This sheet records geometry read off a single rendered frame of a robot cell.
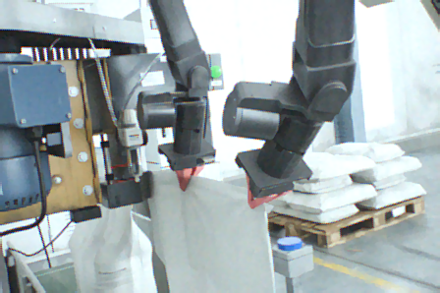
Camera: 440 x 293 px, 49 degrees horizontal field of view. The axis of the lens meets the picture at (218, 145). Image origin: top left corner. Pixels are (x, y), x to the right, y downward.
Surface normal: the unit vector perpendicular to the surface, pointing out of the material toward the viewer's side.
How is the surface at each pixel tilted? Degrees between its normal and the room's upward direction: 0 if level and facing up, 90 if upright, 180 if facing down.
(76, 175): 90
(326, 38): 113
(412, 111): 90
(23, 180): 91
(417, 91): 90
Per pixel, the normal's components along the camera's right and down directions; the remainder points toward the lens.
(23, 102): 0.82, -0.04
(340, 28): 0.19, 0.49
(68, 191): 0.51, 0.03
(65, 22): 0.93, -0.07
